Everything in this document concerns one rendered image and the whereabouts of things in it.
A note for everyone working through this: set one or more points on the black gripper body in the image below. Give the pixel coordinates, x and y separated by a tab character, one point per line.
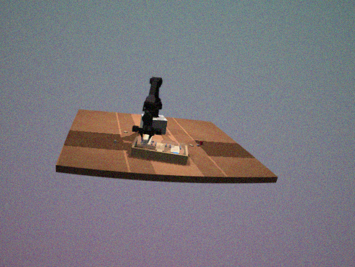
136	128

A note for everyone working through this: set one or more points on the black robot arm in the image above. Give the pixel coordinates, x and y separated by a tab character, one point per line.
152	104

